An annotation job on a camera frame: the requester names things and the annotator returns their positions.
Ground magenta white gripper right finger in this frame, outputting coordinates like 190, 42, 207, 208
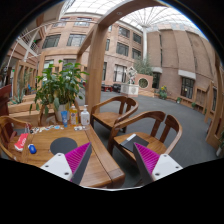
133, 143, 182, 185

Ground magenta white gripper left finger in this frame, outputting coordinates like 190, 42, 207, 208
41, 142, 92, 185

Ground round black mouse pad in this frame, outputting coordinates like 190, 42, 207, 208
50, 137, 77, 154

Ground blue computer mouse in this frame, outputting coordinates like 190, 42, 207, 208
28, 144, 37, 154

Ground black notebook on chair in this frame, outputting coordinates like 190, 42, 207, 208
121, 134, 149, 152

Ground near wooden chair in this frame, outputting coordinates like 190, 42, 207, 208
107, 111, 182, 164

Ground wooden chair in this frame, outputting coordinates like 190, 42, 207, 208
90, 96, 139, 130
0, 115, 32, 161
107, 111, 182, 164

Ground wooden table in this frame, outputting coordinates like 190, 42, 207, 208
9, 126, 125, 188

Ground small items on table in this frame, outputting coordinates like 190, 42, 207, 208
30, 125, 86, 134

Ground clear sanitizer pump bottle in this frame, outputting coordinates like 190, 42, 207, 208
81, 106, 90, 126

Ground yellow orange bottle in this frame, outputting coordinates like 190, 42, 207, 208
69, 105, 78, 125

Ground red rectangular box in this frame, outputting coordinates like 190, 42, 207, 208
14, 133, 28, 152

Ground far wooden chair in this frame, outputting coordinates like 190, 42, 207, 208
90, 96, 139, 130

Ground left wooden chair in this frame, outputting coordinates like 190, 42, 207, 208
0, 115, 32, 161

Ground green potted plant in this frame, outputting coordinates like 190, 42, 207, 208
34, 62, 88, 115

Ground wooden pillar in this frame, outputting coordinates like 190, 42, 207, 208
77, 0, 159, 111

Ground white statue on pedestal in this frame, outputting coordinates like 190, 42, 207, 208
120, 67, 139, 97

